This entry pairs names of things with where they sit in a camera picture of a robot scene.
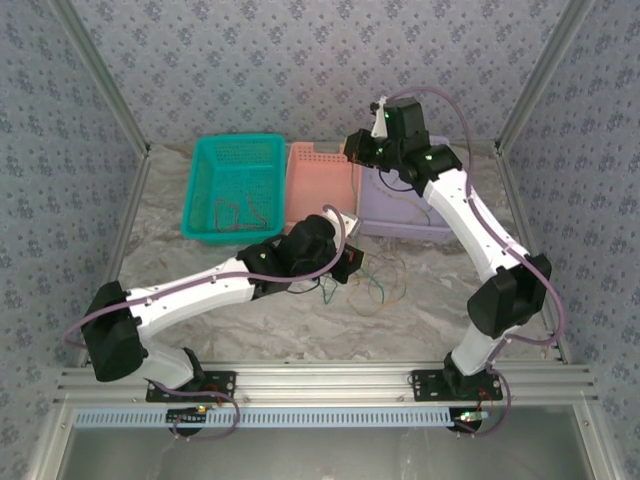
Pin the aluminium table side rail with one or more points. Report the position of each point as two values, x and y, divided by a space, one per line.
124 225
520 215

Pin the purple plastic basket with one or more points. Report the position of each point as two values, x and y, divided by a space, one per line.
390 216

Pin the aluminium frame post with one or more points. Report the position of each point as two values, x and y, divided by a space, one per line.
107 80
545 75

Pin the teal plastic basket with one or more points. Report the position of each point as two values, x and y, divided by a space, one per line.
220 175

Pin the grey metal panel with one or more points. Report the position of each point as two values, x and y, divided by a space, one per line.
320 456

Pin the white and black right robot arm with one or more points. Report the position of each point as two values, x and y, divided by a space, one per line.
447 200

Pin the pink plastic basket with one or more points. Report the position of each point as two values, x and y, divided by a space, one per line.
315 185

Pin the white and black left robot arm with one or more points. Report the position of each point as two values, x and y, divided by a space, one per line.
200 298

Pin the small circuit board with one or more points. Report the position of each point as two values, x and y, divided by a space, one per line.
470 419
187 416

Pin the aluminium mounting rail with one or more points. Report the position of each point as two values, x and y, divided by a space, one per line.
320 382

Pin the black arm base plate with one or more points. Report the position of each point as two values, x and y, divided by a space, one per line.
425 386
222 386

